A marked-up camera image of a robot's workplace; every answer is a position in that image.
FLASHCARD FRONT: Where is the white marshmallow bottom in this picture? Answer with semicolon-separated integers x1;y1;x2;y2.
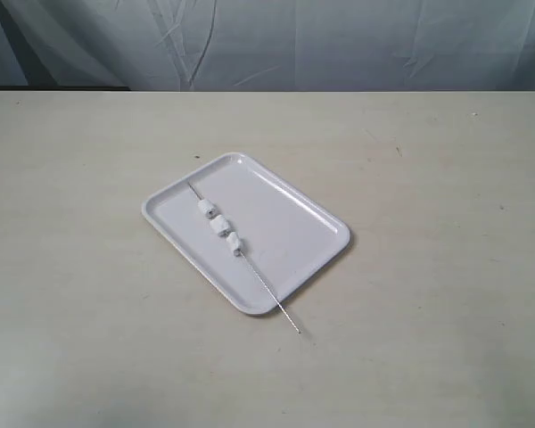
226;232;243;257

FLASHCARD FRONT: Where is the white marshmallow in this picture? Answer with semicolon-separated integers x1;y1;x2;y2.
197;199;218;219
210;214;232;236
226;232;243;257

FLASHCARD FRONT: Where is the white marshmallow top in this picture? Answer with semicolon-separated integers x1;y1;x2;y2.
197;199;218;219

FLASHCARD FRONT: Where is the thin metal skewer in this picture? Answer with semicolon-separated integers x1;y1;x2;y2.
186;181;301;334

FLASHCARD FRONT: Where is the white rectangular plastic tray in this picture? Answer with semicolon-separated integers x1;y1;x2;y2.
142;152;350;316

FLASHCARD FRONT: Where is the grey-blue fabric backdrop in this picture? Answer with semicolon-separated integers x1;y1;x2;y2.
0;1;535;91

